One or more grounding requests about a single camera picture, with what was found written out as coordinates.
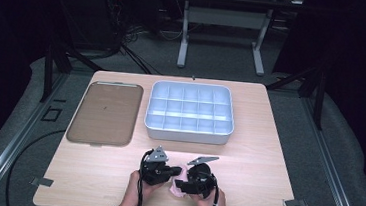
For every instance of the pink sock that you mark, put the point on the pink sock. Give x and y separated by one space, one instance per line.
181 178

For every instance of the person's left hand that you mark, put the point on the person's left hand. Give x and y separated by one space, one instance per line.
132 195

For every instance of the black metal stand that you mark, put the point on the black metal stand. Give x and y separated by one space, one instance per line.
312 91
57 62

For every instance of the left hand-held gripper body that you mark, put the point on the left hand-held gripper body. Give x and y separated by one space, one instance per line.
155 172

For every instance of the white desk with metal legs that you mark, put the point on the white desk with metal legs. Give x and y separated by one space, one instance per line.
225 18

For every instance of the grey metal table bracket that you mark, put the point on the grey metal table bracket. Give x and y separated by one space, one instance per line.
42 181
295 203

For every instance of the brown tray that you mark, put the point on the brown tray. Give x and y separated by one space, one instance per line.
106 113

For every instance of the metal floor rail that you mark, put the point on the metal floor rail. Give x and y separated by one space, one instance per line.
13 141
332 169

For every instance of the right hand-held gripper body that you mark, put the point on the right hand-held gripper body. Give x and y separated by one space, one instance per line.
202 181

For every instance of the white divided organizer box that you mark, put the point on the white divided organizer box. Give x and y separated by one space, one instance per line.
190 112

